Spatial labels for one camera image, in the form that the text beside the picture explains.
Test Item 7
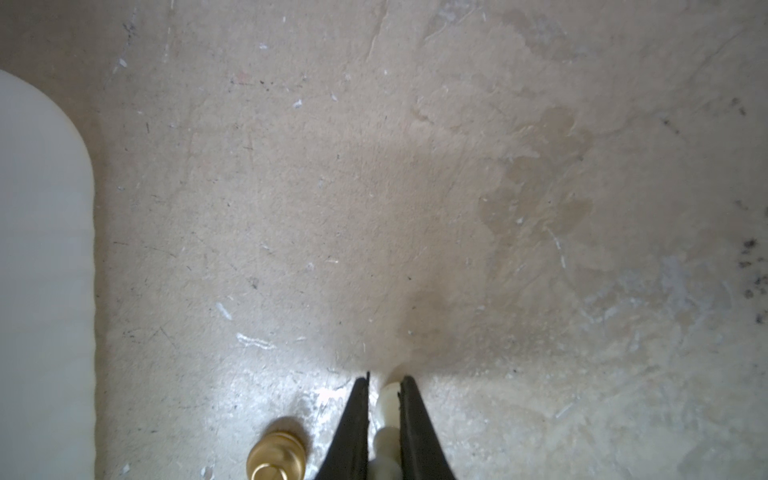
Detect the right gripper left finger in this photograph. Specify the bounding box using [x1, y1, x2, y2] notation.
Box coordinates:
[315, 372, 370, 480]

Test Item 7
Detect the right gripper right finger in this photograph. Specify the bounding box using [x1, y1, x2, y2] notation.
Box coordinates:
[399, 376, 456, 480]

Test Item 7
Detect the white pawn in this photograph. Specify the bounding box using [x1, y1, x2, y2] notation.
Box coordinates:
[367, 383, 403, 480]

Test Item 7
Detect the gold pawn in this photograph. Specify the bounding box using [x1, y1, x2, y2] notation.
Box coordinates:
[246, 431, 307, 480]

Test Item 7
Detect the white plastic storage box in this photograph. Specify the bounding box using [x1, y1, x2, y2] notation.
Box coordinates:
[1, 73, 96, 479]

